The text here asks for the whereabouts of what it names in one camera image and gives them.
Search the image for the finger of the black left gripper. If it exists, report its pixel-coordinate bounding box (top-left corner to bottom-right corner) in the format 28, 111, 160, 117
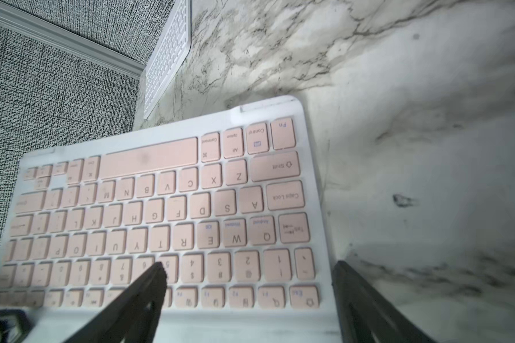
0, 310, 30, 343

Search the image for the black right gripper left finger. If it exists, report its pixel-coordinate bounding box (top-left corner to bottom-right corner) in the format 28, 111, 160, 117
67, 262, 167, 342

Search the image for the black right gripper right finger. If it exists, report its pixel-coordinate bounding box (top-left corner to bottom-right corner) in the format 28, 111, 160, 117
332, 261, 433, 342

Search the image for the pink key keyboard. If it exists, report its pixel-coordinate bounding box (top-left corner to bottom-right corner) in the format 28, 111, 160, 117
0, 96, 341, 342

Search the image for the white keyboard at back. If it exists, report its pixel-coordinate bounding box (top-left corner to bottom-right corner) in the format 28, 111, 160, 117
140, 0, 192, 119

